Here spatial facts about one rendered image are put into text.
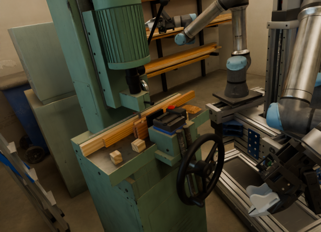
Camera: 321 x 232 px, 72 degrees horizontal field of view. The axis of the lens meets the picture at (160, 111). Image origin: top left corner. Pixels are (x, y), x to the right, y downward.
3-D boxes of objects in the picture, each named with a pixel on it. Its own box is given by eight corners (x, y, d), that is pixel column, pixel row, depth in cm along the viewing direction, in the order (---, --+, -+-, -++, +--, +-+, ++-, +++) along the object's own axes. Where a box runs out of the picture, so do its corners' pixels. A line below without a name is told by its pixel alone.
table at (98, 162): (127, 202, 72) (123, 188, 69) (84, 165, 93) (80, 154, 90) (226, 123, 108) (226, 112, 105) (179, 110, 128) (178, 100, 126)
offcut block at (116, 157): (111, 161, 83) (109, 153, 81) (118, 157, 85) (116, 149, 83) (115, 164, 81) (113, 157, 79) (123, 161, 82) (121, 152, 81)
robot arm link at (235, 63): (224, 81, 138) (224, 60, 133) (229, 75, 149) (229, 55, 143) (244, 82, 132) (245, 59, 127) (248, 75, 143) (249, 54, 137)
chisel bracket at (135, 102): (140, 115, 96) (136, 97, 92) (122, 109, 105) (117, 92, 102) (153, 109, 100) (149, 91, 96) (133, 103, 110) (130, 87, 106)
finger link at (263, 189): (232, 195, 58) (259, 172, 56) (250, 209, 58) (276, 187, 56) (235, 203, 55) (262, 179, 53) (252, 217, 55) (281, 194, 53)
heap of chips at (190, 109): (193, 114, 108) (193, 110, 107) (178, 110, 115) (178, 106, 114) (202, 109, 112) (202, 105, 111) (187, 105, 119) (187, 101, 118)
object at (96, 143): (84, 157, 88) (81, 146, 86) (82, 155, 89) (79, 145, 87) (182, 102, 123) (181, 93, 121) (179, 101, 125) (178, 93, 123)
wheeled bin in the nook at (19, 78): (27, 169, 243) (-14, 86, 202) (20, 151, 283) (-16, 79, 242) (83, 143, 276) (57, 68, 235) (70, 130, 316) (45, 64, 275)
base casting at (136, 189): (134, 202, 88) (130, 184, 84) (73, 152, 128) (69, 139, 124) (201, 147, 115) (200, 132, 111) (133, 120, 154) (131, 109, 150)
